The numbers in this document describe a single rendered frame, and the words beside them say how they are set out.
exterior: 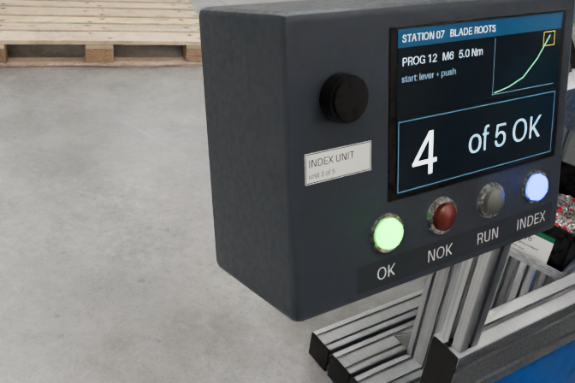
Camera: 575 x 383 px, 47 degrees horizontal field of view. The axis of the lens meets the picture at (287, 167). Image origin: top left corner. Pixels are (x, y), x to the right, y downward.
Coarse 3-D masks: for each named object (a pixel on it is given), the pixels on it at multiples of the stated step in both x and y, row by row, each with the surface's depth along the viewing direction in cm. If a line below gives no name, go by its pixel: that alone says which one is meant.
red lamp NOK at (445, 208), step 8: (440, 200) 45; (448, 200) 46; (432, 208) 45; (440, 208) 45; (448, 208) 45; (456, 208) 46; (432, 216) 45; (440, 216) 45; (448, 216) 45; (456, 216) 46; (432, 224) 45; (440, 224) 45; (448, 224) 45; (432, 232) 46; (440, 232) 46
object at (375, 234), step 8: (384, 216) 43; (392, 216) 43; (376, 224) 42; (384, 224) 42; (392, 224) 42; (400, 224) 43; (376, 232) 42; (384, 232) 42; (392, 232) 42; (400, 232) 43; (376, 240) 43; (384, 240) 42; (392, 240) 43; (400, 240) 44; (376, 248) 43; (384, 248) 43; (392, 248) 43
